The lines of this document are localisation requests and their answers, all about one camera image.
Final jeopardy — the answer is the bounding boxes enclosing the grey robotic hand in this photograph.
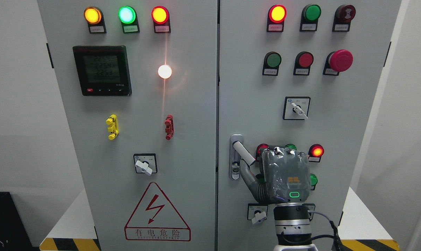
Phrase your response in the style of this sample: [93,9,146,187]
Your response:
[240,146,312,205]

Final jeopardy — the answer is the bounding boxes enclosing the silver swing door handle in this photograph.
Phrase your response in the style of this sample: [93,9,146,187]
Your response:
[229,134,256,181]

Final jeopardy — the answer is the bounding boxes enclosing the grey right cabinet door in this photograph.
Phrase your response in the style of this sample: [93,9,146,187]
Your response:
[217,0,401,251]

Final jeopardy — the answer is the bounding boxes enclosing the grey cabinet door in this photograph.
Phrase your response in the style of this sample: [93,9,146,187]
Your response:
[217,0,401,251]
[38,0,218,251]

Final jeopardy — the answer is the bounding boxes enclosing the grey left cabinet door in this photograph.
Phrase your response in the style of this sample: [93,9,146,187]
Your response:
[38,0,218,251]

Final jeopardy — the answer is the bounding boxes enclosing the red-rimmed lit lamp left door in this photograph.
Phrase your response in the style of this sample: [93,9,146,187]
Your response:
[151,5,171,33]

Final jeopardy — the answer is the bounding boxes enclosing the green push button lower right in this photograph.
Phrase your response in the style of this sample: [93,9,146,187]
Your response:
[310,173,318,191]

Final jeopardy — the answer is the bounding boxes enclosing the green push button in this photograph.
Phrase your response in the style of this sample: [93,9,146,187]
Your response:
[310,173,318,191]
[262,51,281,76]
[256,173,265,184]

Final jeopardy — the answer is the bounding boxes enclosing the green push button lower left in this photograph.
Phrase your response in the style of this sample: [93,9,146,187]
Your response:
[256,173,265,184]

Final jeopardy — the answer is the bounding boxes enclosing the green lamp middle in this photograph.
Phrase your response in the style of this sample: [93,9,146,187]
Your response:
[284,144,298,151]

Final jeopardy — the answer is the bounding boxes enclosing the red lit lamp middle right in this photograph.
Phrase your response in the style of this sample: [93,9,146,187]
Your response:
[308,144,324,162]

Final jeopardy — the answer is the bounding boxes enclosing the red lit lamp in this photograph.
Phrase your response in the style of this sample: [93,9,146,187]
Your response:
[255,143,269,162]
[266,5,287,33]
[308,144,324,162]

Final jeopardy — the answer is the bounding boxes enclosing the red lit lamp middle left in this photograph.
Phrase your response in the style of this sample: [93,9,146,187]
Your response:
[255,143,269,162]

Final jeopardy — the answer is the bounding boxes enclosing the white platform with hazard stripes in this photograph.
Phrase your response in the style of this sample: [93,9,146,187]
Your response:
[37,189,400,251]

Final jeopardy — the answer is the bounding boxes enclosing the red push button upper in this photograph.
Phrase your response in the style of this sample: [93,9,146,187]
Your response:
[293,51,314,76]

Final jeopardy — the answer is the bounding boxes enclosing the green push button upper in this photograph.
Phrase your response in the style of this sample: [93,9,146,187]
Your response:
[262,51,281,76]

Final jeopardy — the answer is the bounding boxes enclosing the red emergency stop mushroom button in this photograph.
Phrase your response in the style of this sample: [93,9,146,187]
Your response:
[323,49,353,76]

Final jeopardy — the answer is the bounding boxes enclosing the red electric hazard warning sticker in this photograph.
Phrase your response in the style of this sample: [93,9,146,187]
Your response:
[124,182,191,242]

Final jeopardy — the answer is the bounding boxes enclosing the white glowing lamp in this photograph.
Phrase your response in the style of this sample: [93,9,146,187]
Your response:
[158,64,172,79]

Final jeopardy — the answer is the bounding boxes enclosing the red lit lamp right top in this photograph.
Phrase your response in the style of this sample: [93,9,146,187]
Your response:
[266,5,287,33]

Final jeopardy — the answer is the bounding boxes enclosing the green lamp right top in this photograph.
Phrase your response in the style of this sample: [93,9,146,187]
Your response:
[300,4,321,32]

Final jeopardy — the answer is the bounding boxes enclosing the dark red buzzer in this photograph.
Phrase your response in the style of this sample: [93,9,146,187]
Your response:
[332,5,356,32]

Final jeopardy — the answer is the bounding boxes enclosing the black digital power meter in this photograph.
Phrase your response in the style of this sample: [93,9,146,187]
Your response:
[72,46,132,96]

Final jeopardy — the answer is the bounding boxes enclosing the green lit indicator lamp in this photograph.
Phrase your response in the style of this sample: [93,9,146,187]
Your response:
[118,5,140,33]

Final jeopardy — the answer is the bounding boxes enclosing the yellow indicator lamp top left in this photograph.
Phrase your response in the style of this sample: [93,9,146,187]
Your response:
[83,6,106,33]

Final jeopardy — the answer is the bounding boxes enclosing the black box bottom left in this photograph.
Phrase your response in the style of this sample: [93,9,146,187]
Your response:
[0,192,33,251]

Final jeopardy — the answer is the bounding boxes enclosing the black knob selector switch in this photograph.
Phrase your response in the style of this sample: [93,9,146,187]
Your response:
[305,203,316,221]

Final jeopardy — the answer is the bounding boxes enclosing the white lever selector switch bottom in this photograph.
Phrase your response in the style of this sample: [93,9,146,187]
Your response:
[247,203,268,226]

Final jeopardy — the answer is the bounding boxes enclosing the right door upper selector switch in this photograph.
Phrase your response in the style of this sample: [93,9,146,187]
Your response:
[283,96,311,120]

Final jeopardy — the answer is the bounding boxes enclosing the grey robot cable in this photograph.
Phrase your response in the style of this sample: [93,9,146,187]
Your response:
[307,210,343,251]

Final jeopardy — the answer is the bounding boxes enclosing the left door rotary selector switch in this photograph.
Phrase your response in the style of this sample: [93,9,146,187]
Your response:
[133,153,158,175]

